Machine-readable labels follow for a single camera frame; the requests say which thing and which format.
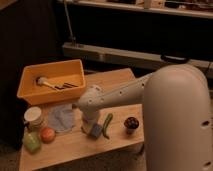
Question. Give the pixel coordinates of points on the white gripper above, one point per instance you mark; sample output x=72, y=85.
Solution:
x=88, y=123

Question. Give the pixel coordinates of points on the blue sponge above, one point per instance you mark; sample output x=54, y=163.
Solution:
x=96, y=131

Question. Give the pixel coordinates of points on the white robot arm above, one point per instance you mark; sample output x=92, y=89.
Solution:
x=177, y=117

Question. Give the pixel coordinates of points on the green chili pepper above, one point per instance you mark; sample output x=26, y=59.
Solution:
x=106, y=124

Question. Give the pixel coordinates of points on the light blue cloth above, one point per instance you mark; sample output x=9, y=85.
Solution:
x=61, y=118

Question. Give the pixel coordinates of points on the wooden low table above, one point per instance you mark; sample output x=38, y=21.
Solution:
x=76, y=145

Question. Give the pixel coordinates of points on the orange fruit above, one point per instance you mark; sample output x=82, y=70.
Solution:
x=47, y=135

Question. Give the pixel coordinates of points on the white mug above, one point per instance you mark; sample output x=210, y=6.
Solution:
x=33, y=118

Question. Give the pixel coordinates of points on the yellow plastic bin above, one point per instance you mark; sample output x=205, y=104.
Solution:
x=70, y=71

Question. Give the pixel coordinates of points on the green pear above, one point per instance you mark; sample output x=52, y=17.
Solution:
x=31, y=142

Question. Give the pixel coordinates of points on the dish brush in bin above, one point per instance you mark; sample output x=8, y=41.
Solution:
x=43, y=81

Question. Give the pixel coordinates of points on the grey metal rail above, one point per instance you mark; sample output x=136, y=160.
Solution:
x=117, y=56

